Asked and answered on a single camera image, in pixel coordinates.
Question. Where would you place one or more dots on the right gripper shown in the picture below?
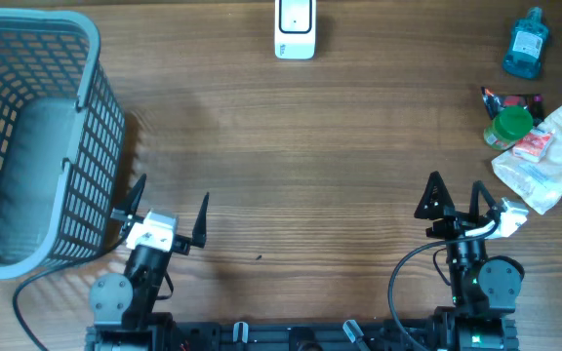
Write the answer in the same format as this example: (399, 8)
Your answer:
(457, 221)

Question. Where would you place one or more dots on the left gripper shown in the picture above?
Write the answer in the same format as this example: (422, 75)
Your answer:
(123, 213)

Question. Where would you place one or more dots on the red snack packet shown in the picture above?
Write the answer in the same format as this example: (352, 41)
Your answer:
(532, 147)

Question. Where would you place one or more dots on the green lid jar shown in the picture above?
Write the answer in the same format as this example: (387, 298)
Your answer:
(509, 126)

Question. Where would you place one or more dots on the white long pouch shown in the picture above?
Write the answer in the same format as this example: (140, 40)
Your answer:
(539, 184)

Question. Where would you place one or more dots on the black red snack wrapper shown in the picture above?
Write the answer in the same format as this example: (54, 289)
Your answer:
(496, 103)

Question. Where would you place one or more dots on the blue mouthwash bottle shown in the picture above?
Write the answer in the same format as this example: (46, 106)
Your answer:
(529, 35)

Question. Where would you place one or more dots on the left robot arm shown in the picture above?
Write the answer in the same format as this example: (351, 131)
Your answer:
(122, 303)

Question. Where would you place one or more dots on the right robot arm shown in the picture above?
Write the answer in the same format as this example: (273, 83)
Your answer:
(484, 288)

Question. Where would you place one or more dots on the white barcode scanner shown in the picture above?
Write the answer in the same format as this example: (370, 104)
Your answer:
(295, 29)

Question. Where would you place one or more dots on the grey plastic mesh basket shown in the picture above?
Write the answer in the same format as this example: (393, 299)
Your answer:
(61, 137)

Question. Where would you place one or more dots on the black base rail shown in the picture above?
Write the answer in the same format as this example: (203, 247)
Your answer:
(315, 336)

